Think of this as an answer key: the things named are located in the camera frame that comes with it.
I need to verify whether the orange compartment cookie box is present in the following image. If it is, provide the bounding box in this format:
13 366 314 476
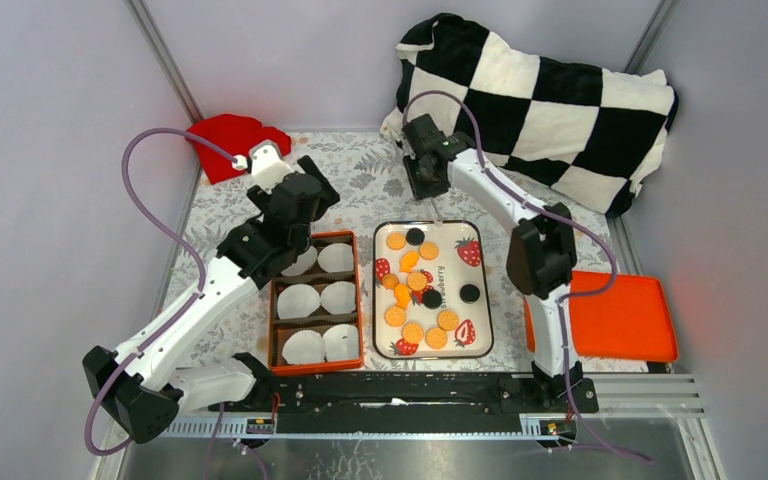
268 230 364 376

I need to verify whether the orange fish cookie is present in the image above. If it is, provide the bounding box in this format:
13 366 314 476
399 251 420 273
393 283 412 310

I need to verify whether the white strawberry tray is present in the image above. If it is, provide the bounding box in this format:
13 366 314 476
372 220 494 360

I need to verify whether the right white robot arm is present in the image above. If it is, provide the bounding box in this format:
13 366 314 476
402 114 582 412

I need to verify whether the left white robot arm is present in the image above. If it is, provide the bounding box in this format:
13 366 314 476
82 144 340 444

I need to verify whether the white paper cup liner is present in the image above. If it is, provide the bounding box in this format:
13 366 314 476
282 246 318 277
276 284 321 320
320 281 357 315
281 330 326 365
322 324 361 362
317 243 355 273

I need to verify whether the floral table mat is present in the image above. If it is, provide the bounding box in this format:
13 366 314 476
163 132 648 374

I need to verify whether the black sandwich cookie top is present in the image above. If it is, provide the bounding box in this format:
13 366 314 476
405 227 426 247

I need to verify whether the black sandwich cookie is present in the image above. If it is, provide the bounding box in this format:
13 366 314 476
405 227 426 247
459 284 481 304
421 289 443 309

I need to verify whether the red cloth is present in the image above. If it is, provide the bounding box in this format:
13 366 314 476
187 113 292 184

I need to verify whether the small round yellow biscuit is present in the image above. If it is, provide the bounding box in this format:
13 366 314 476
381 273 400 290

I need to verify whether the black sandwich cookie right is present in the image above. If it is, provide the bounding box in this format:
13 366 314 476
459 284 481 304

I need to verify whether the black sandwich cookie middle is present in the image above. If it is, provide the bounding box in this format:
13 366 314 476
421 289 443 309

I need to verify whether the black white checkered blanket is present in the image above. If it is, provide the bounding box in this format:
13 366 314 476
380 13 679 217

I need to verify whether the orange box lid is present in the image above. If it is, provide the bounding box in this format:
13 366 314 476
525 274 678 375

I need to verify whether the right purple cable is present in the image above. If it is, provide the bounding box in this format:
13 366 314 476
402 90 654 465

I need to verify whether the purple cable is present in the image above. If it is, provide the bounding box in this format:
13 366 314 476
402 90 654 465
84 128 249 480

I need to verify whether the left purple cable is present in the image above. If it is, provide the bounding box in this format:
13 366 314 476
84 128 249 480

